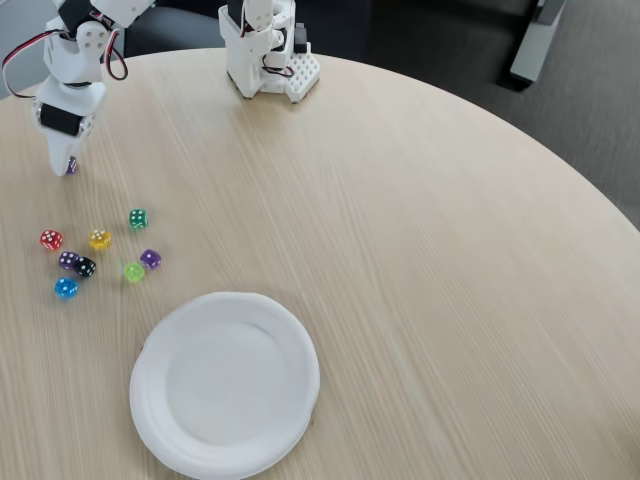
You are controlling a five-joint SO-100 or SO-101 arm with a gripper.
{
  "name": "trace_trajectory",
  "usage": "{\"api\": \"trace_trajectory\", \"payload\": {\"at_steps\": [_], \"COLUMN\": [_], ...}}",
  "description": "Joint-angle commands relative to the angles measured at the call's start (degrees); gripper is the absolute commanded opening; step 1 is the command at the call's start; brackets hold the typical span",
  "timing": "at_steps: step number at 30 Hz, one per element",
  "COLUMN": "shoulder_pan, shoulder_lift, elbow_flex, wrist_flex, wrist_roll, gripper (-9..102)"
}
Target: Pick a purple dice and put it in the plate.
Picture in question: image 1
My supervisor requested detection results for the white paper plate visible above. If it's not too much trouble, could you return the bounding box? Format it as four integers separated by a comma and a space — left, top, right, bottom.
128, 291, 322, 480

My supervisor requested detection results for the blue translucent die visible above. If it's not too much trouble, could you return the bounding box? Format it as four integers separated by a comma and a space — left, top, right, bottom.
53, 276, 79, 300

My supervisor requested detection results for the black office chair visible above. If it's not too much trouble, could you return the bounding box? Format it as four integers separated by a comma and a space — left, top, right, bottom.
122, 4, 226, 57

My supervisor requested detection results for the red black servo cable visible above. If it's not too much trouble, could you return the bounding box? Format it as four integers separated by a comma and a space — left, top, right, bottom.
101, 28, 129, 82
1, 30, 59, 101
261, 53, 295, 80

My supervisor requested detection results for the grey desk leg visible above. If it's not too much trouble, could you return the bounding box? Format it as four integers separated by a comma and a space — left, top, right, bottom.
509, 0, 569, 91

